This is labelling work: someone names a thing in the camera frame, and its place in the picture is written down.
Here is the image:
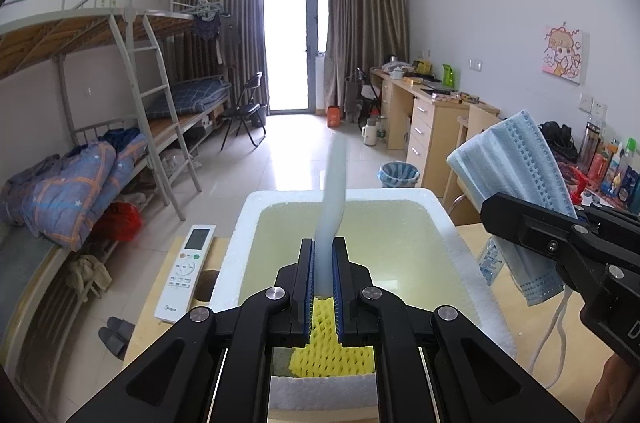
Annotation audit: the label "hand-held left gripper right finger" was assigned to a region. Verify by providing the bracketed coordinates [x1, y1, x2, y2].
[331, 237, 581, 423]

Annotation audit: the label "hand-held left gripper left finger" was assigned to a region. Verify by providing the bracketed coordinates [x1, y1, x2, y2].
[65, 237, 318, 423]

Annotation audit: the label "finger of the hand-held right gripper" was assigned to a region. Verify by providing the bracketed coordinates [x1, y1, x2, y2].
[575, 202, 640, 247]
[480, 193, 640, 305]

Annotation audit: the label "blue face mask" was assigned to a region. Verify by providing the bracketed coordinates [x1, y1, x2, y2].
[446, 110, 580, 391]

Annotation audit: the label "yellow foam net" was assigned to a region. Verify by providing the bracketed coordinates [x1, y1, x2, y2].
[289, 295, 377, 379]

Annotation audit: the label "white foam box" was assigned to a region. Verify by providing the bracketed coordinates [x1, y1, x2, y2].
[207, 188, 517, 416]

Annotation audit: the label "white foam strip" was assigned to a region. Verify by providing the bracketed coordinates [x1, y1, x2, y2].
[315, 134, 349, 300]

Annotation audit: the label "person's right hand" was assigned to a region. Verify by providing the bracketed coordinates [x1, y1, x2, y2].
[584, 353, 633, 423]

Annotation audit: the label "white pump bottle red nozzle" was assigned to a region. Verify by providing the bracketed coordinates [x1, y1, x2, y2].
[569, 167, 594, 207]

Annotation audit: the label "row of small bottles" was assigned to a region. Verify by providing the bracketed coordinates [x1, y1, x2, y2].
[597, 138, 640, 205]

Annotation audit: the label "clear packet blue print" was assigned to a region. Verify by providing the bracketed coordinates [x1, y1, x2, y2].
[477, 237, 506, 287]

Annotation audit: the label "dark thermos bottle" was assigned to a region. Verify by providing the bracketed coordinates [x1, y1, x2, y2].
[577, 120, 604, 174]

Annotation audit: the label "white remote control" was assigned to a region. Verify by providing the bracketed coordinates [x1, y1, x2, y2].
[152, 224, 217, 323]

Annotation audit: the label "grey trash bin blue bag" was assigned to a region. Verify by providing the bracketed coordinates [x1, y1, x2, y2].
[377, 160, 421, 189]

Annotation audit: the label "light wooden desk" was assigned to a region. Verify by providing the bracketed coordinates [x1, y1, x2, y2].
[370, 68, 501, 169]

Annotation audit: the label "black folding chair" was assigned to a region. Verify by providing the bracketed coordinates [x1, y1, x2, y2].
[220, 72, 267, 151]

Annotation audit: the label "black slippers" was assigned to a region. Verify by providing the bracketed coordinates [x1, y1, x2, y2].
[98, 316, 136, 360]

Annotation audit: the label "red plastic bag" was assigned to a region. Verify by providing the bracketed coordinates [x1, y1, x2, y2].
[92, 202, 141, 242]

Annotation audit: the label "beige cloth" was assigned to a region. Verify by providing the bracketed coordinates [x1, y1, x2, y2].
[67, 254, 114, 304]

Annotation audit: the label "folded blue quilt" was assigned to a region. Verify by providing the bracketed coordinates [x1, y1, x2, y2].
[145, 76, 231, 114]

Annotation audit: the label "dark blue clothing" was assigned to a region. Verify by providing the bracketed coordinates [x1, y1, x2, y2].
[102, 128, 149, 184]

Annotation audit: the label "glass balcony door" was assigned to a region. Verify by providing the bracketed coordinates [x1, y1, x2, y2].
[260, 0, 331, 114]

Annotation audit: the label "grey metal bed ladder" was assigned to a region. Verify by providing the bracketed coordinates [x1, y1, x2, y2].
[110, 13, 202, 222]

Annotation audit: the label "brown curtain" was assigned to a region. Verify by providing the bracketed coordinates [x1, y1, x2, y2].
[173, 0, 266, 114]
[327, 0, 411, 114]

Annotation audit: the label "blue checked quilt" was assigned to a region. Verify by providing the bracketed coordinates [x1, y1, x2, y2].
[0, 140, 119, 252]

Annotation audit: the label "hanging dark blue garment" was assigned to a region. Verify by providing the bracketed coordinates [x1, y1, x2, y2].
[192, 16, 221, 42]

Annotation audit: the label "grey metal bunk bed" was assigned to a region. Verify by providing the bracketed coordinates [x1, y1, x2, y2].
[0, 0, 201, 404]
[125, 0, 237, 149]

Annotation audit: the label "light blue clothes hangers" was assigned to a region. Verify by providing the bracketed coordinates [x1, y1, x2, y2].
[192, 0, 224, 19]

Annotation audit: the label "cartoon wall poster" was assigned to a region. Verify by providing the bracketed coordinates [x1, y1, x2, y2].
[542, 24, 586, 85]

